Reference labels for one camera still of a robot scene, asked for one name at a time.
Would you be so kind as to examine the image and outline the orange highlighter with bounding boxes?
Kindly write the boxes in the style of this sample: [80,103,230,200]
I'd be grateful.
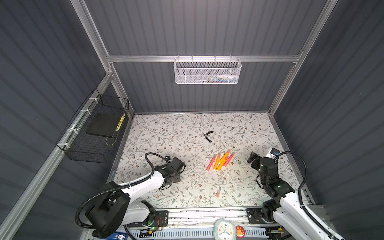
[220,151,230,161]
[214,154,221,171]
[216,159,227,172]

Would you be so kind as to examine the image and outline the pink highlighter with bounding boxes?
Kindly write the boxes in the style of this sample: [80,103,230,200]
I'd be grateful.
[224,153,235,167]
[206,155,217,172]

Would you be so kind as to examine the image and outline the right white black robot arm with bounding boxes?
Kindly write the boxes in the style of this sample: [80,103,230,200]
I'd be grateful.
[247,148,344,240]

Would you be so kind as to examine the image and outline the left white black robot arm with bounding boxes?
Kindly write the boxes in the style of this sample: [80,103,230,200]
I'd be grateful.
[75,156,186,239]

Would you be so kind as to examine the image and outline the red round badge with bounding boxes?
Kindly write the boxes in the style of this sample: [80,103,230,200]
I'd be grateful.
[236,226,246,239]

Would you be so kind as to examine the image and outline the yellow highlighter in basket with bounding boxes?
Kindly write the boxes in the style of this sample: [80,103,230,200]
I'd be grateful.
[116,114,126,132]

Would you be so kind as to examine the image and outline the white analog clock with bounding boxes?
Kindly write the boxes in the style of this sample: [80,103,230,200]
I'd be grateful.
[213,219,237,240]

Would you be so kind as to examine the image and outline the black pad in basket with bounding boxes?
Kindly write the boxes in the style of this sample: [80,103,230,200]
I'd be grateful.
[86,114,121,138]

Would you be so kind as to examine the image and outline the blue black device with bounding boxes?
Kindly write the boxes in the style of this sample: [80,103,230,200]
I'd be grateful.
[110,232,128,240]

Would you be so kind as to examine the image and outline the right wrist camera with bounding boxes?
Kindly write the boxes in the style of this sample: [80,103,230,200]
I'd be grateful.
[266,148,280,160]

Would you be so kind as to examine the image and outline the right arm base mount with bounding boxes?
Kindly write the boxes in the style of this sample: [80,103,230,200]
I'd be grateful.
[246,199,281,224]

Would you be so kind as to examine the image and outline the black handled pliers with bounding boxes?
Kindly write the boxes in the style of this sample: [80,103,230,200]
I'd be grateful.
[202,131,214,143]

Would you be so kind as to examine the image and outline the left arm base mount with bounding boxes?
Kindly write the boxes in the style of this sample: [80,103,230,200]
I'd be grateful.
[128,210,169,228]

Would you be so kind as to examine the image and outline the left black corrugated cable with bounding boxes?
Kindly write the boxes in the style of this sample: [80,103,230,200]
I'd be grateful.
[74,152,170,229]

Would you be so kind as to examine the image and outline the black corrugated cable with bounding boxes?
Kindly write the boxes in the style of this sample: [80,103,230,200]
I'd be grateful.
[74,152,170,229]
[277,150,343,240]

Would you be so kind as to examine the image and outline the right black corrugated cable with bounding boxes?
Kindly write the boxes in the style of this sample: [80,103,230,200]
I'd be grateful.
[277,150,343,240]

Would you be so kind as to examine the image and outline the black wire mesh basket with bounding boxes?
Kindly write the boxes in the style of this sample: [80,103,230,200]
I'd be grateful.
[57,90,130,164]

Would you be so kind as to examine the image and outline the white wire mesh basket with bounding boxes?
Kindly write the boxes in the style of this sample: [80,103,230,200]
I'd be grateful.
[173,58,242,85]

